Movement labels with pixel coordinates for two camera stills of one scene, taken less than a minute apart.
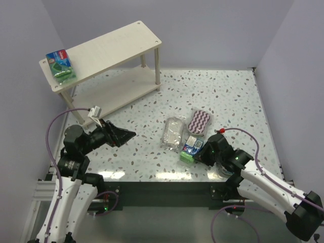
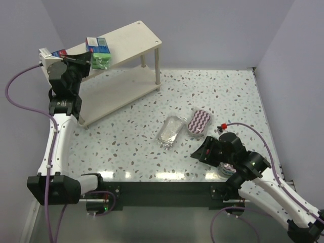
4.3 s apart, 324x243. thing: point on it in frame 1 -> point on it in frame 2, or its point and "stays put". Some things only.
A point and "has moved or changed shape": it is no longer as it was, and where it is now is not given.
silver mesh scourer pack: x=172 y=134 has moved or changed shape
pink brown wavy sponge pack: x=198 y=123 stays put
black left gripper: x=110 y=134 -> x=82 y=64
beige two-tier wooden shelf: x=113 y=71 stays put
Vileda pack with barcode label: x=193 y=145 -> x=101 y=55
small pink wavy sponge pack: x=225 y=172 stays put
